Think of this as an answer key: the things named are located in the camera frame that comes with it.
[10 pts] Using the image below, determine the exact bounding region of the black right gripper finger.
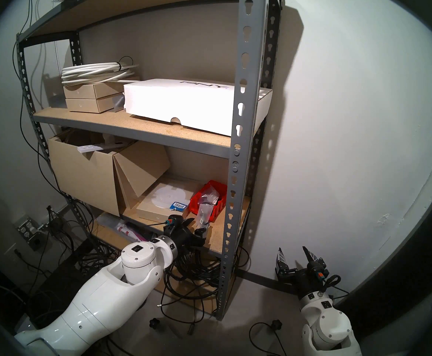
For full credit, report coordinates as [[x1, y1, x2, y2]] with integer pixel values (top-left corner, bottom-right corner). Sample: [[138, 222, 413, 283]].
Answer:
[[303, 247, 327, 272], [275, 248, 289, 274]]

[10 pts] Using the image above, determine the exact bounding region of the grey metal rack shelf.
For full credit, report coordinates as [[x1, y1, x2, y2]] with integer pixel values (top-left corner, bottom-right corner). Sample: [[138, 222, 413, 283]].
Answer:
[[16, 0, 285, 321]]

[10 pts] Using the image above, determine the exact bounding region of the dark baseboard strip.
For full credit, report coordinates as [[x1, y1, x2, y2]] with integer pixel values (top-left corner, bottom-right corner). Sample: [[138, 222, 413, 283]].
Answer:
[[236, 268, 302, 294]]

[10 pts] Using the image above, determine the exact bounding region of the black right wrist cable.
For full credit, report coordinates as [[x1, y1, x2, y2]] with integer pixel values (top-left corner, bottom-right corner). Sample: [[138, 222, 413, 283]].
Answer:
[[324, 274, 343, 293]]

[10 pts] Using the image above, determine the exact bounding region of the white coiled cable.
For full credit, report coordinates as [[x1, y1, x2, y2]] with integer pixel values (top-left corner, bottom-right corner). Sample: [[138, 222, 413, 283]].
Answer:
[[61, 57, 139, 86]]

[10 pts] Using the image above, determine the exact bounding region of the black cable bundle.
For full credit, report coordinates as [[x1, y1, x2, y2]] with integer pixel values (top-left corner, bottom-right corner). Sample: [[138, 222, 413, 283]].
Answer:
[[160, 244, 252, 322]]

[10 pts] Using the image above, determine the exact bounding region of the plastic bag with pink label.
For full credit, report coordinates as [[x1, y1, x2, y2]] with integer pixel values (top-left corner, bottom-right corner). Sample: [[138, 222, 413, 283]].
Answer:
[[97, 214, 157, 244]]

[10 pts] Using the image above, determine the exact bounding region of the black thin floor cable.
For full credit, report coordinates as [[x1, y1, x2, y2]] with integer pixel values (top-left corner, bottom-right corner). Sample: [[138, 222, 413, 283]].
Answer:
[[249, 322, 287, 356]]

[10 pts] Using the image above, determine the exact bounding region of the flat cardboard box white disc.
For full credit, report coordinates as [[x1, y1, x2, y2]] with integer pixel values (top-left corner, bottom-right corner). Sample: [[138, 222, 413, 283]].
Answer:
[[136, 178, 202, 222]]

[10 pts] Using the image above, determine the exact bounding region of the clear bag with QR label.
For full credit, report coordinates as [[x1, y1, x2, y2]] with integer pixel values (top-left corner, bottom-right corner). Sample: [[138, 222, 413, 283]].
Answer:
[[196, 202, 215, 228]]

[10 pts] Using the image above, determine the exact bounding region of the black cable along wall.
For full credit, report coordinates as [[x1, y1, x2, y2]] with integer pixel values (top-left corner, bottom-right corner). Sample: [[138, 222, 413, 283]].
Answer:
[[13, 33, 75, 211]]

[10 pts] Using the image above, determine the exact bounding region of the red plastic bin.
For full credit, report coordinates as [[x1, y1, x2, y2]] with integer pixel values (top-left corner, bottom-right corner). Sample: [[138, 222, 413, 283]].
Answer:
[[189, 181, 227, 223]]

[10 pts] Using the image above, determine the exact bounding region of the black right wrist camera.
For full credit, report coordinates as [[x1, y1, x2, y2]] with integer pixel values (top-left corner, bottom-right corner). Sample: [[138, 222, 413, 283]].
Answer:
[[310, 266, 330, 285]]

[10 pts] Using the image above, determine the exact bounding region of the large open cardboard box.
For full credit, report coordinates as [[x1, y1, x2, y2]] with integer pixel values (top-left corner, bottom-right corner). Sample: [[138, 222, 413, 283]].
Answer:
[[47, 128, 171, 217]]

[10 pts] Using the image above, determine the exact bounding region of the large white PNY box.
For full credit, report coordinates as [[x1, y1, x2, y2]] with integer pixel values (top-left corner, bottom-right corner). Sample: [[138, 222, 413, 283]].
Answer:
[[123, 78, 273, 137]]

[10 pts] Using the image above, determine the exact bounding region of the small tan cardboard box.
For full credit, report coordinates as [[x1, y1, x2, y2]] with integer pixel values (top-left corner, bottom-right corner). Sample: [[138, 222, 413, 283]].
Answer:
[[63, 82, 127, 100], [66, 93, 124, 114]]

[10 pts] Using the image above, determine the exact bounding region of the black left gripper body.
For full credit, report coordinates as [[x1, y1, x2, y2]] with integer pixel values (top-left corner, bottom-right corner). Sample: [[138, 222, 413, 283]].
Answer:
[[164, 225, 202, 250]]

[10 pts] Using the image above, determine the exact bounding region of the grey wall power outlet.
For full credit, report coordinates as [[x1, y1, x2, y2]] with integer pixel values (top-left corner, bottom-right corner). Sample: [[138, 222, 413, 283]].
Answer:
[[18, 218, 48, 251]]

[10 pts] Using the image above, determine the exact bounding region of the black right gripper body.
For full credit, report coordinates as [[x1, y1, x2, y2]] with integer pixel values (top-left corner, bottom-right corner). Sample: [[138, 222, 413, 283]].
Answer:
[[275, 269, 322, 298]]

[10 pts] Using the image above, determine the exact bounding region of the black floor cable tangle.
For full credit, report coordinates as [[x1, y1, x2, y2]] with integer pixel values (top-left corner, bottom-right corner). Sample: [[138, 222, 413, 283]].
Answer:
[[27, 207, 116, 278]]

